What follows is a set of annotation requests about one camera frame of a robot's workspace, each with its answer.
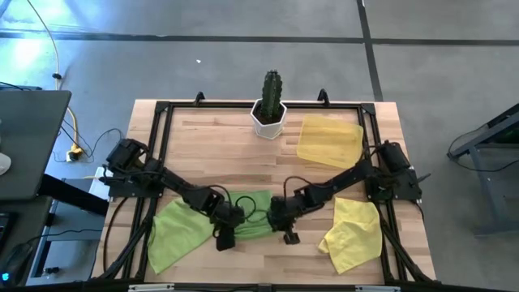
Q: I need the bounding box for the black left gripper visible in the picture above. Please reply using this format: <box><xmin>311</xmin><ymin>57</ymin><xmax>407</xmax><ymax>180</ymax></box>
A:
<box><xmin>211</xmin><ymin>204</ymin><xmax>247</xmax><ymax>251</ymax></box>

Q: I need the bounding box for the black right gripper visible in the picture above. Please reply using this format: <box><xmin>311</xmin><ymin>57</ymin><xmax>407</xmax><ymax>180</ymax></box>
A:
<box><xmin>267</xmin><ymin>195</ymin><xmax>305</xmax><ymax>246</ymax></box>

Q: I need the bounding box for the lime green microfiber towel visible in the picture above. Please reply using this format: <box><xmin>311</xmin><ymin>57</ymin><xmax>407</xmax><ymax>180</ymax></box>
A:
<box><xmin>148</xmin><ymin>197</ymin><xmax>217</xmax><ymax>276</ymax></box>

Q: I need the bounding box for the lemon yellow microfiber towel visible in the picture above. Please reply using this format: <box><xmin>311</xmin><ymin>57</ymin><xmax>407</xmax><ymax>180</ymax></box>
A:
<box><xmin>317</xmin><ymin>197</ymin><xmax>384</xmax><ymax>275</ymax></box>

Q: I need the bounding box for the golden yellow microfiber towel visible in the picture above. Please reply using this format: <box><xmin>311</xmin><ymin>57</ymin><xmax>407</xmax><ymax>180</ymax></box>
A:
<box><xmin>295</xmin><ymin>115</ymin><xmax>365</xmax><ymax>170</ymax></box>

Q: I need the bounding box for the white hexagonal plant pot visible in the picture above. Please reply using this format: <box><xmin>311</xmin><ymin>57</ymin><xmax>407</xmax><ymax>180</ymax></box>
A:
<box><xmin>250</xmin><ymin>99</ymin><xmax>288</xmax><ymax>140</ymax></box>

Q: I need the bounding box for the green cactus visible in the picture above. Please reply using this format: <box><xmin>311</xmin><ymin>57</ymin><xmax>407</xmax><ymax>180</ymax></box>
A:
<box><xmin>259</xmin><ymin>69</ymin><xmax>284</xmax><ymax>122</ymax></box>

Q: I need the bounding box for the grey metal cabinet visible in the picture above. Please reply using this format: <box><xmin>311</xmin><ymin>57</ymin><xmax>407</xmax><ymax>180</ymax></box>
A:
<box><xmin>26</xmin><ymin>178</ymin><xmax>109</xmax><ymax>285</ymax></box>

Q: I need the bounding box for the black slanted beam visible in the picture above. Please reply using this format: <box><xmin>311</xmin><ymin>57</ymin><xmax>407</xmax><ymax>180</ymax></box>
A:
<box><xmin>38</xmin><ymin>173</ymin><xmax>111</xmax><ymax>217</ymax></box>

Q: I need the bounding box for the dark lower desk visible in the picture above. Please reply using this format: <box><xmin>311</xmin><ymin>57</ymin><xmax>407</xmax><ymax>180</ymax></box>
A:
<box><xmin>0</xmin><ymin>196</ymin><xmax>54</xmax><ymax>285</ymax></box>

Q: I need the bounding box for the black computer mouse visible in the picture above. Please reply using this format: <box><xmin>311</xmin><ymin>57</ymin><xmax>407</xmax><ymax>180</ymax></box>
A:
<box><xmin>0</xmin><ymin>242</ymin><xmax>38</xmax><ymax>287</ymax></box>

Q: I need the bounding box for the grey metal cart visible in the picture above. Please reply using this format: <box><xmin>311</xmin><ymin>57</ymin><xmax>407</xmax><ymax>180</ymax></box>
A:
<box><xmin>448</xmin><ymin>103</ymin><xmax>519</xmax><ymax>237</ymax></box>

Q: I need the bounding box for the dark grey desk top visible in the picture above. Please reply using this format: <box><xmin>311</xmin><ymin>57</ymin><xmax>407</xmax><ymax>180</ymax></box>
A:
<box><xmin>0</xmin><ymin>89</ymin><xmax>73</xmax><ymax>203</ymax></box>

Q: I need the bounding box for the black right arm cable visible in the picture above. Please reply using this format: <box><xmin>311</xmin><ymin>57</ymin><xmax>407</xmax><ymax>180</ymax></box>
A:
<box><xmin>281</xmin><ymin>175</ymin><xmax>328</xmax><ymax>200</ymax></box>

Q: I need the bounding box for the silver edge bracket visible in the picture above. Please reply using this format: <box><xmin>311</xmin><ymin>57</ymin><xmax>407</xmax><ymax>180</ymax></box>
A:
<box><xmin>354</xmin><ymin>285</ymin><xmax>401</xmax><ymax>292</ymax></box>
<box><xmin>127</xmin><ymin>283</ymin><xmax>175</xmax><ymax>292</ymax></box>

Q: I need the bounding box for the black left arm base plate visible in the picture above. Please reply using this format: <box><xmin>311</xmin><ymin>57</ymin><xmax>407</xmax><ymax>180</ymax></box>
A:
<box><xmin>107</xmin><ymin>164</ymin><xmax>166</xmax><ymax>200</ymax></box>

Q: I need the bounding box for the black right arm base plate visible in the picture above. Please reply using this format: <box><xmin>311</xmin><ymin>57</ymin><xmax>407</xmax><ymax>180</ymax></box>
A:
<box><xmin>363</xmin><ymin>168</ymin><xmax>422</xmax><ymax>203</ymax></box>

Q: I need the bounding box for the black aluminium table frame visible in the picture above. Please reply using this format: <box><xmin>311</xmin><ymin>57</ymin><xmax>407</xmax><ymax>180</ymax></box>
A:
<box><xmin>92</xmin><ymin>100</ymin><xmax>437</xmax><ymax>285</ymax></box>

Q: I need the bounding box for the yellow power cable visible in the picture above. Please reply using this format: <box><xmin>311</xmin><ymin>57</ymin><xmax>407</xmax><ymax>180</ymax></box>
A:
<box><xmin>26</xmin><ymin>0</ymin><xmax>85</xmax><ymax>163</ymax></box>

